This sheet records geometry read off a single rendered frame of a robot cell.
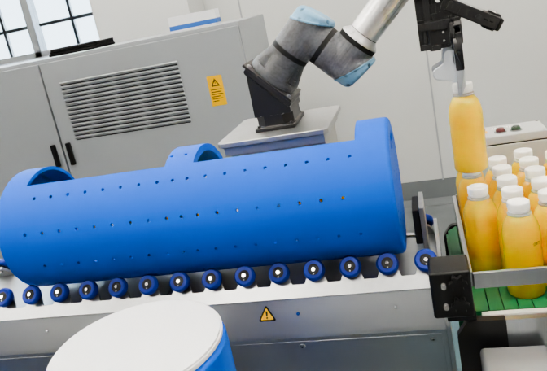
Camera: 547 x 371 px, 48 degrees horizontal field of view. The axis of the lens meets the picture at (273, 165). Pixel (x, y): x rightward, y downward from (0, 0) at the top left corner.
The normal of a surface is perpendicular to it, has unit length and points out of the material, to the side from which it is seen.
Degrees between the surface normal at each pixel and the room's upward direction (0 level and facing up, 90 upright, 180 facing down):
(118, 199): 57
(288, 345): 109
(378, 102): 90
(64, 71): 90
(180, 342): 0
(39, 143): 90
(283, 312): 70
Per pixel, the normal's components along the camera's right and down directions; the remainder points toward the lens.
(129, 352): -0.19, -0.95
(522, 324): -0.21, 0.29
